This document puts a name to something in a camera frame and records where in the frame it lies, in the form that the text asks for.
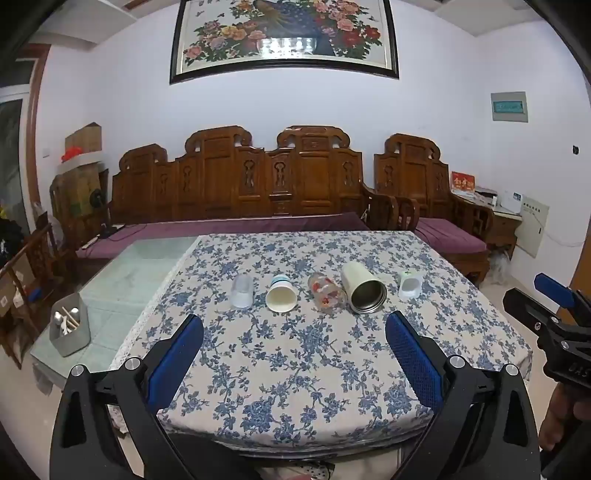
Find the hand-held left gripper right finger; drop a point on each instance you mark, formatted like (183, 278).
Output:
(413, 364)

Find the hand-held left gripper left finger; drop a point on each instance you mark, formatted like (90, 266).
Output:
(178, 364)

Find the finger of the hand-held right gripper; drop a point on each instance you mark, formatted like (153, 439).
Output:
(531, 311)
(554, 288)

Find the small white cup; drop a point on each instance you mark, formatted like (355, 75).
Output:
(410, 285)

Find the cream steel tumbler cup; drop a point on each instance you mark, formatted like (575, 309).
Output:
(362, 288)

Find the translucent plastic cup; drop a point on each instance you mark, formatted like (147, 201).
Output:
(242, 291)

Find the red patterned glass cup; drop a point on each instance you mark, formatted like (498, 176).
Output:
(327, 293)

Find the white paper cup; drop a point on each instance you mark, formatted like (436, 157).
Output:
(280, 296)

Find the person's right hand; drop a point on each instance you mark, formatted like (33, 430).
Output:
(556, 415)

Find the orange wooden door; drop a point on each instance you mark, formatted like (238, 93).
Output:
(582, 272)

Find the clear plastic bag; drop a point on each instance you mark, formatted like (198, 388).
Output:
(499, 266)

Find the white electrical box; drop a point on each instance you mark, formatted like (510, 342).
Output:
(533, 226)

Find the wooden side table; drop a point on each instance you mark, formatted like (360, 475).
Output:
(505, 226)

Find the grey utensil holder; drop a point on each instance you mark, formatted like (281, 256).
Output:
(71, 339)

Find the purple armchair cushion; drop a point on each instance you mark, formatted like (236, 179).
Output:
(450, 233)

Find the wooden chopsticks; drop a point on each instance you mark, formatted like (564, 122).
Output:
(74, 316)

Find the white printer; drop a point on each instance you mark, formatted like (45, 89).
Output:
(485, 196)

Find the blue floral tablecloth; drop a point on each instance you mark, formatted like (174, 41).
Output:
(295, 360)

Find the metal spoon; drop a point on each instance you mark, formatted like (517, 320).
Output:
(60, 323)

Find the red gift box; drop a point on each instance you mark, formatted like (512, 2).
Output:
(462, 181)

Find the purple sofa cushion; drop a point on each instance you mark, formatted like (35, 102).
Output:
(221, 228)

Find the black device on sofa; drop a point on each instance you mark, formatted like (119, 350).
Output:
(111, 230)

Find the wooden chair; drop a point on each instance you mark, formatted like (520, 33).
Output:
(32, 277)

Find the carved wooden armchair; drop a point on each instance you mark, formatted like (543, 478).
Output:
(415, 180)

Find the small black fan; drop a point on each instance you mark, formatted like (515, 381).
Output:
(98, 198)

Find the carved wooden sofa bench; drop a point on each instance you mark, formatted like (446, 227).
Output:
(258, 180)

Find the stacked cardboard boxes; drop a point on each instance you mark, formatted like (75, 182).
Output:
(78, 189)

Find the red plastic bag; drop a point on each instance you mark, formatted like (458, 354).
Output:
(71, 153)

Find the cardboard box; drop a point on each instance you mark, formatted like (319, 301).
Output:
(84, 138)

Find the framed floral painting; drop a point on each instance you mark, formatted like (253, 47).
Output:
(281, 37)

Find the wall panel with green window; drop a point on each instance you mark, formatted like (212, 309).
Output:
(509, 107)

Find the wooden door frame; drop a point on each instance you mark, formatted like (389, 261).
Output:
(33, 124)

